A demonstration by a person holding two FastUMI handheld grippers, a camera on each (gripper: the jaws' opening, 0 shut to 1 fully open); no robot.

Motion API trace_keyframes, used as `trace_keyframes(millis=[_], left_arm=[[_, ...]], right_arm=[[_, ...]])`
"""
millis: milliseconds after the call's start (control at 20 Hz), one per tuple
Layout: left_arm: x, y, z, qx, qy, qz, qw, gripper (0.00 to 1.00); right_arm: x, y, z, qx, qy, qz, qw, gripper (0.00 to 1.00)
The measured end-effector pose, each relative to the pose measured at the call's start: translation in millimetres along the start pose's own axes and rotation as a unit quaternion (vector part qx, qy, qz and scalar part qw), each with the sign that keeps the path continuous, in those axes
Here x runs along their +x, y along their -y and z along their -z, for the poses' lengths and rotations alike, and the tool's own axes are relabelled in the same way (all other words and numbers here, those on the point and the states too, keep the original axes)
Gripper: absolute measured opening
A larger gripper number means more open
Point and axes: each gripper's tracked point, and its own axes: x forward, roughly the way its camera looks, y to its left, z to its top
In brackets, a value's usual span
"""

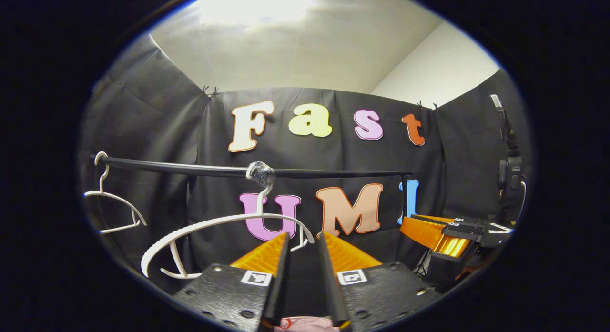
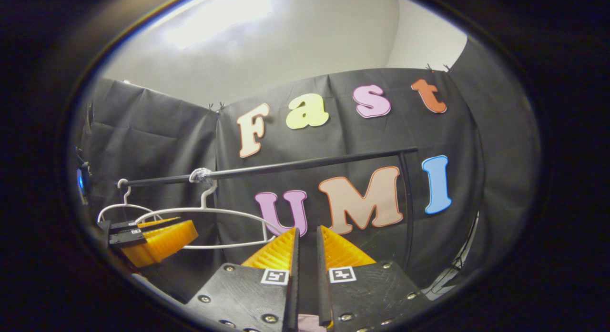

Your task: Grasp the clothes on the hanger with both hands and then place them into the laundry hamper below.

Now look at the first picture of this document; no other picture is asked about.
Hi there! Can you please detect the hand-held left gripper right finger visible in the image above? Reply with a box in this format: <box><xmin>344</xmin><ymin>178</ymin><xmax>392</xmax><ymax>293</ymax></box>
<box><xmin>318</xmin><ymin>231</ymin><xmax>442</xmax><ymax>331</ymax></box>

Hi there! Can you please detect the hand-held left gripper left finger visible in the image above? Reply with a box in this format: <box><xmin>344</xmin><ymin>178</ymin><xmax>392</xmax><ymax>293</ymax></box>
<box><xmin>172</xmin><ymin>231</ymin><xmax>292</xmax><ymax>332</ymax></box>

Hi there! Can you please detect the laundry hamper with red print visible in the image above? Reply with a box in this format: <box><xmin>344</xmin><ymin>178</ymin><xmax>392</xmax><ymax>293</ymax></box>
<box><xmin>278</xmin><ymin>316</ymin><xmax>341</xmax><ymax>332</ymax></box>

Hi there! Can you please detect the white hanger with taped hook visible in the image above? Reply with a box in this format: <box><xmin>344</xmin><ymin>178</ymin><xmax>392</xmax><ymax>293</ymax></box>
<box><xmin>141</xmin><ymin>161</ymin><xmax>315</xmax><ymax>280</ymax></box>

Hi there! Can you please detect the black clothes rack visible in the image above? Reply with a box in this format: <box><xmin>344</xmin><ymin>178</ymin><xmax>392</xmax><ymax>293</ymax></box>
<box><xmin>90</xmin><ymin>153</ymin><xmax>414</xmax><ymax>275</ymax></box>

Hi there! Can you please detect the plain white hanger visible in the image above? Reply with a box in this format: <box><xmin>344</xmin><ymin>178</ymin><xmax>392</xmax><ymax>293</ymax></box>
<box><xmin>83</xmin><ymin>151</ymin><xmax>147</xmax><ymax>235</ymax></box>

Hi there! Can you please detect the ceiling light panel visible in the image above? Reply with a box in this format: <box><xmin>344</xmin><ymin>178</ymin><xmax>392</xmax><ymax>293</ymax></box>
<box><xmin>195</xmin><ymin>0</ymin><xmax>321</xmax><ymax>27</ymax></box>

